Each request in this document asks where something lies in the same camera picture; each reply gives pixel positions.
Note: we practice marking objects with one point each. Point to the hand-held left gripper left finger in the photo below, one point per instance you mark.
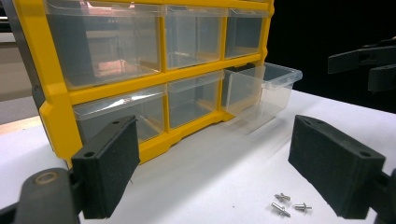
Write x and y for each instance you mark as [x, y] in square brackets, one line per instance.
[107, 168]

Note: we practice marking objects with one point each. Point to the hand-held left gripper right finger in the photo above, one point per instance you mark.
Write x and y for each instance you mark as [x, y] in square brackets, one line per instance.
[336, 161]

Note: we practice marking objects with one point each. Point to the small silver screw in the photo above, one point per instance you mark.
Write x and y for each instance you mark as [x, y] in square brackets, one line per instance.
[282, 197]
[301, 207]
[280, 209]

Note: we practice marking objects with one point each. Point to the yellow plastic drawer cabinet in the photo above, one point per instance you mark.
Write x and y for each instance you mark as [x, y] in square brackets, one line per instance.
[59, 124]

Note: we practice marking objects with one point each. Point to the large clear plastic drawer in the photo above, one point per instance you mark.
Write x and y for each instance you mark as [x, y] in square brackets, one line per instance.
[149, 109]
[106, 46]

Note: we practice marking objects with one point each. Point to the small clear plastic drawer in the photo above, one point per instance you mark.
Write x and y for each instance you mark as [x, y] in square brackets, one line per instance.
[244, 35]
[193, 40]
[193, 99]
[264, 90]

